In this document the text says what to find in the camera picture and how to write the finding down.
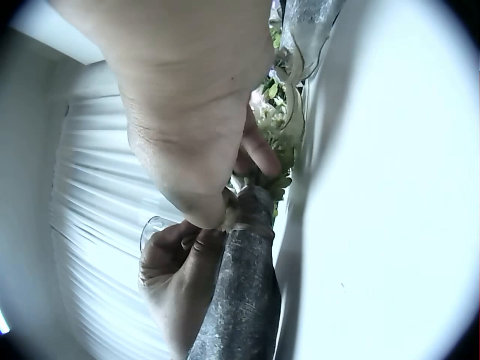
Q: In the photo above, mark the person's left hand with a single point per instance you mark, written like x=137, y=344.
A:
x=176, y=285

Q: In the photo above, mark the person's right hand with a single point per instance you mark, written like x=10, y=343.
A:
x=180, y=93

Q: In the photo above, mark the person's right thumb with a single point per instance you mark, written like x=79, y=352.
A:
x=204, y=204

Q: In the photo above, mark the person's right fingers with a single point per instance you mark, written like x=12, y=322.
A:
x=258, y=150

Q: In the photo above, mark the person's left fingers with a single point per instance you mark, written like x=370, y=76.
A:
x=204, y=242

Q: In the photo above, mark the green and white flower bunch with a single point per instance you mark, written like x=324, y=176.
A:
x=275, y=116

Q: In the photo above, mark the grey speckled wrapping paper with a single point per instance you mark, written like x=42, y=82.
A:
x=243, y=285

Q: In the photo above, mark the clear glass rim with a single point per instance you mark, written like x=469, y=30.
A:
x=150, y=230

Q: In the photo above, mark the white ribbon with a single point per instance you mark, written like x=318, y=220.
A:
x=296, y=97

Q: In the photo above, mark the white window blind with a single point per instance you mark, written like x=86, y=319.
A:
x=101, y=210

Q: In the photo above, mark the silver mesh wrapping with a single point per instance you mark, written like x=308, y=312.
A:
x=311, y=30

